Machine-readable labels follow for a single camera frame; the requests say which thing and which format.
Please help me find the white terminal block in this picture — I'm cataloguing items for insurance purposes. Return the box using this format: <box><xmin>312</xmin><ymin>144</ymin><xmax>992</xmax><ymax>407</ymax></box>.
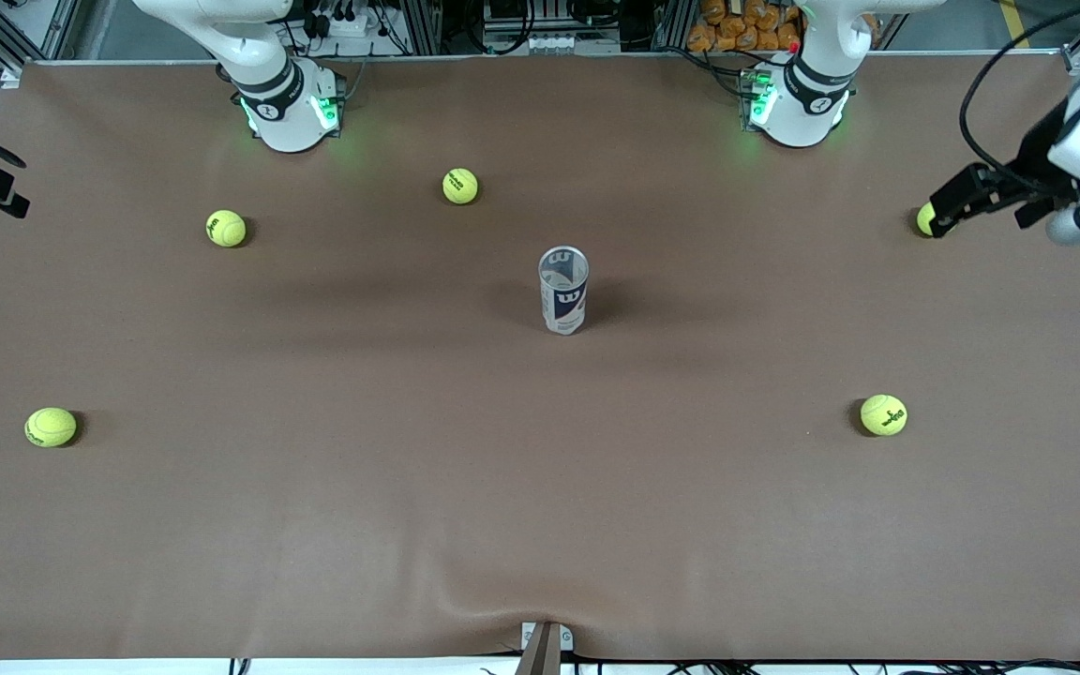
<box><xmin>482</xmin><ymin>33</ymin><xmax>623</xmax><ymax>55</ymax></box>

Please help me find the white blue tennis ball can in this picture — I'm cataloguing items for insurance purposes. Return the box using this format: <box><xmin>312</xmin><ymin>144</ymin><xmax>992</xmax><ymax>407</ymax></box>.
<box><xmin>538</xmin><ymin>246</ymin><xmax>590</xmax><ymax>336</ymax></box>

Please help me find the grey metal bracket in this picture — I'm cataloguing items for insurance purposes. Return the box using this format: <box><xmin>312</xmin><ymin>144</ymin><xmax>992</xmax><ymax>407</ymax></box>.
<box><xmin>519</xmin><ymin>621</ymin><xmax>575</xmax><ymax>652</ymax></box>

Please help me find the orange mesh bag pile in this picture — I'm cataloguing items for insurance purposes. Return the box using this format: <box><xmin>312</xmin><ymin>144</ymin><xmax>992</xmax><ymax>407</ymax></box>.
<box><xmin>687</xmin><ymin>0</ymin><xmax>878</xmax><ymax>53</ymax></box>

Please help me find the aluminium frame post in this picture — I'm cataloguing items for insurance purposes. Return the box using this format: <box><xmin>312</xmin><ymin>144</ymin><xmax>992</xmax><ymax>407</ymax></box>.
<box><xmin>404</xmin><ymin>0</ymin><xmax>443</xmax><ymax>55</ymax></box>
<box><xmin>654</xmin><ymin>0</ymin><xmax>691</xmax><ymax>52</ymax></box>

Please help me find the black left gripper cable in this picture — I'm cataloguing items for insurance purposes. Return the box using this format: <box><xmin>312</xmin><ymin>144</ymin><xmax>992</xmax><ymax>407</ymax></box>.
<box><xmin>960</xmin><ymin>0</ymin><xmax>1080</xmax><ymax>188</ymax></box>

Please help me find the brown angled bar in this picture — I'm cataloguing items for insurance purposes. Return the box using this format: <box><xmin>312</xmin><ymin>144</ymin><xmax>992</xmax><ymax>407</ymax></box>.
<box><xmin>514</xmin><ymin>622</ymin><xmax>562</xmax><ymax>675</ymax></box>

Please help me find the white power strip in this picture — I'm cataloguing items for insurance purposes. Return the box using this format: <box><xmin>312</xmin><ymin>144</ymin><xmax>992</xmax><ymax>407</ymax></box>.
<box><xmin>313</xmin><ymin>7</ymin><xmax>372</xmax><ymax>38</ymax></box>

